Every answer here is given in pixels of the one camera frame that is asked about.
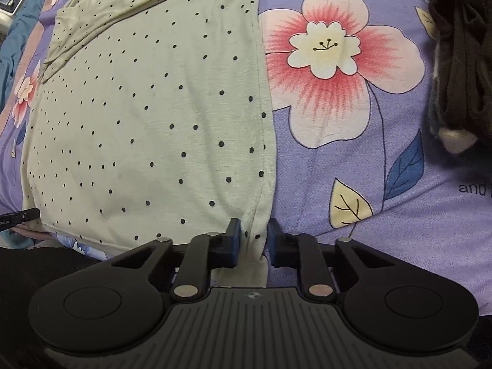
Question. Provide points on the purple floral blanket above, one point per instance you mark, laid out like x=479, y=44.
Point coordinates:
x=346, y=184

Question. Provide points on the green polka dot garment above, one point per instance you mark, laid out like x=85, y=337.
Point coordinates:
x=146, y=123

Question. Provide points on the dark clothes pile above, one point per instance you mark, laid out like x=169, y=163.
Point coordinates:
x=465, y=46

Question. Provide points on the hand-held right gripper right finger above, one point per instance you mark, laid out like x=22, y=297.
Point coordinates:
x=273, y=244

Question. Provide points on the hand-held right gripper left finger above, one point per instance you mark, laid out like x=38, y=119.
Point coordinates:
x=232, y=242

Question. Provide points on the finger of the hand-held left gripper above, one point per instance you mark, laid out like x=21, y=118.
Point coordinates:
x=27, y=214

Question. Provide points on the teal quilt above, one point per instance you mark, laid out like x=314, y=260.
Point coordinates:
x=17, y=34

